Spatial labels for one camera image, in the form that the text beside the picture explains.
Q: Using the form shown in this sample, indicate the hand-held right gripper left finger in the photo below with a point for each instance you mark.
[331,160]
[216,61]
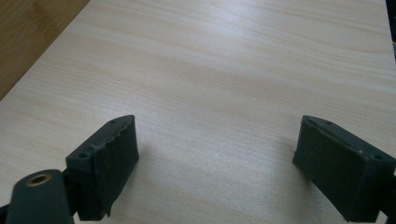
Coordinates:
[102,168]

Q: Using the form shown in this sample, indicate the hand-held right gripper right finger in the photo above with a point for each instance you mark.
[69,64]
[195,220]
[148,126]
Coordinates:
[339,174]

